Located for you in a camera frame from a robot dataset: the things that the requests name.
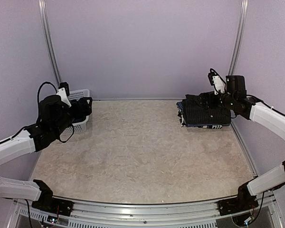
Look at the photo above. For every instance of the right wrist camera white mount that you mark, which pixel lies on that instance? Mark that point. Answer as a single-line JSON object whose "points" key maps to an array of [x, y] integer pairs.
{"points": [[217, 82]]}

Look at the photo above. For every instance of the right aluminium frame post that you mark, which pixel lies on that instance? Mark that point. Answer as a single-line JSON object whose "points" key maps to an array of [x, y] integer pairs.
{"points": [[239, 36]]}

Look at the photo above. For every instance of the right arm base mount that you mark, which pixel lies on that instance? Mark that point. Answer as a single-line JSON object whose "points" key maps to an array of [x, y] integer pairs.
{"points": [[237, 204]]}

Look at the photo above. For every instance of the blue checked shirt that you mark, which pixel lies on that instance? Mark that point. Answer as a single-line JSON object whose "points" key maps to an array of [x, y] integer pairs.
{"points": [[191, 113]]}

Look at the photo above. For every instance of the black white printed shirt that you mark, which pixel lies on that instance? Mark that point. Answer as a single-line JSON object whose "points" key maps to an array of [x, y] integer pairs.
{"points": [[205, 126]]}

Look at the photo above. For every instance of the front aluminium rail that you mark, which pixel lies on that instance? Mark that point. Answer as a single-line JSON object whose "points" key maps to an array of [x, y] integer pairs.
{"points": [[198, 214]]}

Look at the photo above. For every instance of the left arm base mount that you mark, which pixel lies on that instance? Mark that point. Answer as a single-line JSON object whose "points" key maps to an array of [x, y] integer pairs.
{"points": [[46, 202]]}

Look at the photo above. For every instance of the aluminium frame post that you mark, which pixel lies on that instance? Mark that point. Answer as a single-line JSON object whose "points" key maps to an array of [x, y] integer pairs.
{"points": [[48, 40], [239, 36]]}

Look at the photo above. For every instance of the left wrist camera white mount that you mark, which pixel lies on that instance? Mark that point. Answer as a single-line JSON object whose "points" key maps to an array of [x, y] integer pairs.
{"points": [[63, 91]]}

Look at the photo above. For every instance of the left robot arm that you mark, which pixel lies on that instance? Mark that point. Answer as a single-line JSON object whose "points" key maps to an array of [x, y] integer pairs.
{"points": [[56, 113]]}

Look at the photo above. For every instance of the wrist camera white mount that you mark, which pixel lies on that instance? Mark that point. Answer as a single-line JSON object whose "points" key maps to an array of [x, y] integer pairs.
{"points": [[63, 91], [217, 82]]}

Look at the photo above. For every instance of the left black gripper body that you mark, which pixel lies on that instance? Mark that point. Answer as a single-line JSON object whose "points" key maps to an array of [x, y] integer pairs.
{"points": [[78, 114]]}

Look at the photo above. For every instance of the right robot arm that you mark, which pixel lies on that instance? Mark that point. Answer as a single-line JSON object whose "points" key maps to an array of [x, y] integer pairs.
{"points": [[231, 94]]}

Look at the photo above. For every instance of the left aluminium frame post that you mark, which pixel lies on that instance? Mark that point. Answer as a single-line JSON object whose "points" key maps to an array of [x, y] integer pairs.
{"points": [[48, 40]]}

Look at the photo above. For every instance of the white plastic laundry basket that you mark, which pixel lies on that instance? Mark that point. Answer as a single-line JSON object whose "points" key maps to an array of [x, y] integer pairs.
{"points": [[79, 125]]}

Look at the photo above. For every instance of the black pinstripe long sleeve shirt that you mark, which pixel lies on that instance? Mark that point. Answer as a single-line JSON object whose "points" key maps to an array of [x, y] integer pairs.
{"points": [[202, 111]]}

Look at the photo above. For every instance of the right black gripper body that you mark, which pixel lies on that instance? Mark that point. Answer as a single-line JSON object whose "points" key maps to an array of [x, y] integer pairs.
{"points": [[213, 103]]}

